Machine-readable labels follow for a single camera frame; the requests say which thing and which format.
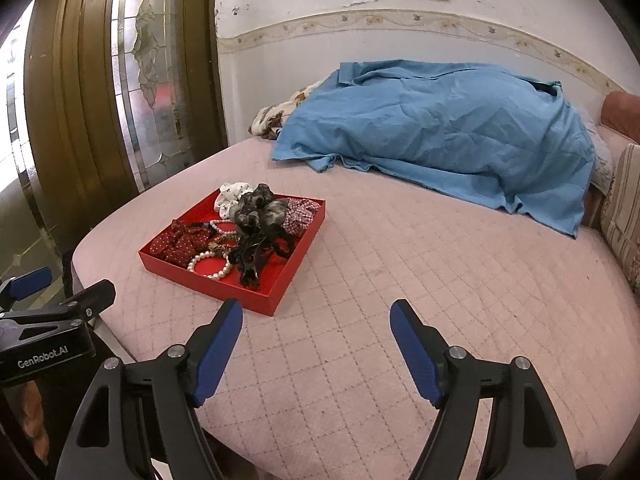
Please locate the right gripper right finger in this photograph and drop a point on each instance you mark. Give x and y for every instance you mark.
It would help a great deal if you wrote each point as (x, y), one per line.
(525, 439)

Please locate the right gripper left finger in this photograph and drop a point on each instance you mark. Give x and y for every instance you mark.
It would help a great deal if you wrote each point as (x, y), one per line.
(136, 414)

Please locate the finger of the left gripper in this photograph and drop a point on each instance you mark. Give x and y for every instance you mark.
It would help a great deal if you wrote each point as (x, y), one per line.
(91, 301)
(20, 287)

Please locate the red polka dot bow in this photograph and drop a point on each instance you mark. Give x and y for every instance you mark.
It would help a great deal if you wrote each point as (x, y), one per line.
(181, 242)

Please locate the pearl beaded hair accessory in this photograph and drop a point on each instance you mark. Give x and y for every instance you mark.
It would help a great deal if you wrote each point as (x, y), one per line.
(222, 226)

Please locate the white floral scrunchie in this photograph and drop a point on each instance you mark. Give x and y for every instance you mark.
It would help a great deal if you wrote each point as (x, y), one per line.
(228, 197)

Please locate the grey black sheer scrunchie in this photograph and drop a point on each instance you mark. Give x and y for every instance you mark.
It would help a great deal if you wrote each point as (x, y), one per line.
(261, 212)

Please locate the red white checkered scrunchie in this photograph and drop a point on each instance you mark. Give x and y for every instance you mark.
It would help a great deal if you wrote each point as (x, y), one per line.
(299, 214)

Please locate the leopard print scrunchie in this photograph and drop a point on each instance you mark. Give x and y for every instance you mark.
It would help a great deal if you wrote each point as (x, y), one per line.
(223, 243)

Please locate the black hair claw clip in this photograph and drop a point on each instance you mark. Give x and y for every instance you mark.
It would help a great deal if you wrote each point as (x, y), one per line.
(253, 253)

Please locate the person's left hand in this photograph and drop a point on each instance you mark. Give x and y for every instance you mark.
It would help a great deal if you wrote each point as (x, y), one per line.
(32, 421)

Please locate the red shallow tray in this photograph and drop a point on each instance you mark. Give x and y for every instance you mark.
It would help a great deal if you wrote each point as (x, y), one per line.
(216, 277)

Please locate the pink quilted mattress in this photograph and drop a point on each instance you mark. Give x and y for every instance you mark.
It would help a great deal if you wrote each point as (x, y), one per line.
(319, 390)

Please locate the brown wooden glass door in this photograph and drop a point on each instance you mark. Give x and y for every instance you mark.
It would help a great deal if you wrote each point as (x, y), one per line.
(101, 100)

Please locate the striped floral cushion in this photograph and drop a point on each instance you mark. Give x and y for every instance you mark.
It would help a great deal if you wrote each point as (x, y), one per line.
(620, 215)

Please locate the patterned blanket under sheet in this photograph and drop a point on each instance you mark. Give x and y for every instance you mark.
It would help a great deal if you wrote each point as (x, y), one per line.
(269, 121)

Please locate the blue bed sheet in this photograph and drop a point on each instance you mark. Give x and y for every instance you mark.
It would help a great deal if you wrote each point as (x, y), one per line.
(472, 131)

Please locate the brown pink pillow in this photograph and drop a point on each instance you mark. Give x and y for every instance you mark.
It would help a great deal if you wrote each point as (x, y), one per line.
(619, 123)

